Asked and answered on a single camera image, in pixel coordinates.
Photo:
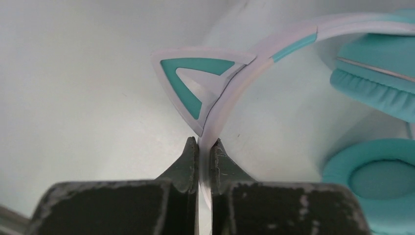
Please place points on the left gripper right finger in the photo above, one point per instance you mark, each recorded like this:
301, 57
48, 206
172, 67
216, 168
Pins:
244, 206

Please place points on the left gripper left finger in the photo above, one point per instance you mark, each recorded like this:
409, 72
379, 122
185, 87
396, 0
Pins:
167, 205

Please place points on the teal cat ear headphones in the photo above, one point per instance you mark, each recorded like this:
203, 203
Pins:
324, 100

